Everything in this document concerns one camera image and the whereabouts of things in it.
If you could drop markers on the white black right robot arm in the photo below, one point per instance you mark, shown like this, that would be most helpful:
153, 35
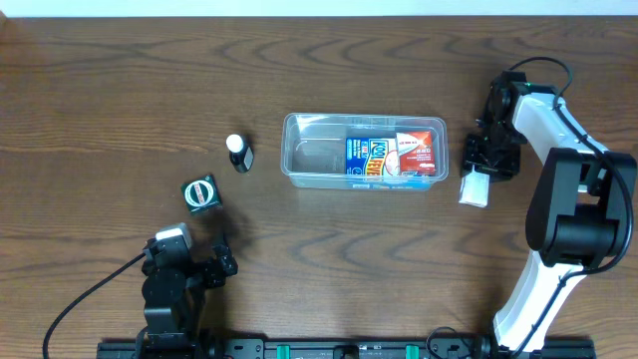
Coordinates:
579, 221

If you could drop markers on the green round-label box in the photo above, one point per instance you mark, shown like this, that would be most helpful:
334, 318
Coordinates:
201, 194

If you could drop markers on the red medicine box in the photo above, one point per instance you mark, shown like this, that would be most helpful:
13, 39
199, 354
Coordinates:
416, 154

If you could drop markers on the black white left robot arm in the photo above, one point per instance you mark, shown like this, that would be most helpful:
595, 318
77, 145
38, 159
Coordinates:
174, 294

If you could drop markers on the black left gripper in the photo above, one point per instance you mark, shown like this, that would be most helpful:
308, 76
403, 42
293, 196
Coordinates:
219, 262

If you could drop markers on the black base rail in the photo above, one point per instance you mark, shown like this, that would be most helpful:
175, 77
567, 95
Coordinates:
443, 347

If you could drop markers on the blue Kool Fever box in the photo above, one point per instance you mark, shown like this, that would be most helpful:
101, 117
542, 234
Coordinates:
372, 157

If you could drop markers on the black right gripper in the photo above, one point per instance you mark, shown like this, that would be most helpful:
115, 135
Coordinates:
489, 163

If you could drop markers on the dark bottle white cap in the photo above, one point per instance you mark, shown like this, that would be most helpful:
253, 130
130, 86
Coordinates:
240, 153

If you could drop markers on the white Panadol box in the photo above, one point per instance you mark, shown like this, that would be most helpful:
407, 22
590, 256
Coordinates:
474, 189

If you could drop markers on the clear plastic container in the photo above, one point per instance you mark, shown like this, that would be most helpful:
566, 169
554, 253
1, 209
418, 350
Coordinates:
313, 149

